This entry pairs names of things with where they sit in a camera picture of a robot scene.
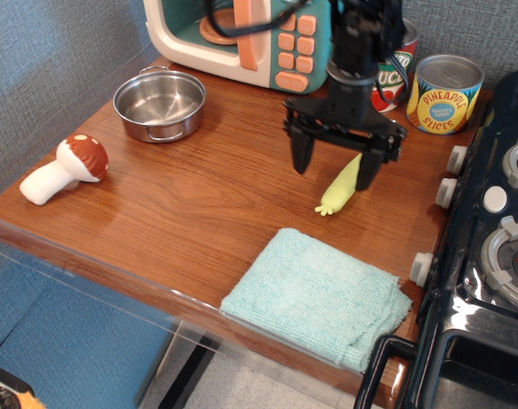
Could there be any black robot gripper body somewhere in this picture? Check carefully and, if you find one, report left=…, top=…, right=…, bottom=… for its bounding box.
left=284, top=63, right=407, bottom=163

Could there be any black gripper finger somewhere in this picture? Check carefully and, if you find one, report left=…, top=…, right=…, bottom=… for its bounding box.
left=356, top=152, right=383, bottom=191
left=290, top=130, right=314, bottom=175

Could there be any yellow corn handle spoon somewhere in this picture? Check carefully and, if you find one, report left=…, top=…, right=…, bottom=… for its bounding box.
left=314, top=153, right=363, bottom=216

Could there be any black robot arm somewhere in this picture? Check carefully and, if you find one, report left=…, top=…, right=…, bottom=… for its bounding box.
left=285, top=1, right=407, bottom=191

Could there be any light blue folded towel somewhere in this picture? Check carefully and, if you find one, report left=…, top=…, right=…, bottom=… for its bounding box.
left=221, top=228, right=412, bottom=372

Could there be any plush brown white mushroom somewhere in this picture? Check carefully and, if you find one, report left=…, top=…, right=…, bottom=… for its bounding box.
left=20, top=134, right=109, bottom=205

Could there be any tomato sauce can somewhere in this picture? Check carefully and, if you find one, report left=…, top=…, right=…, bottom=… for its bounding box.
left=371, top=18, right=419, bottom=113

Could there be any toy microwave teal and cream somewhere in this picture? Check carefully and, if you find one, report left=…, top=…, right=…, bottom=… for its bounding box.
left=144, top=1, right=331, bottom=95

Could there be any pineapple slices can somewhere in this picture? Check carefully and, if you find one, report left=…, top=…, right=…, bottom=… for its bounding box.
left=406, top=55, right=485, bottom=135

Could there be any small steel pot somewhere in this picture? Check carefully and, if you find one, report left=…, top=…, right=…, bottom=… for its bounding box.
left=112, top=66, right=207, bottom=144

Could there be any black toy stove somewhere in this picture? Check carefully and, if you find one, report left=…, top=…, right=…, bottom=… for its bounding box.
left=355, top=71, right=518, bottom=408

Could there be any orange plush object corner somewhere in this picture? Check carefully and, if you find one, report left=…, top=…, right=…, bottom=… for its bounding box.
left=0, top=368, right=46, bottom=409

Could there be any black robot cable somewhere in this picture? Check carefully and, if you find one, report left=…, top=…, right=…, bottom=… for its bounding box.
left=204, top=0, right=311, bottom=39

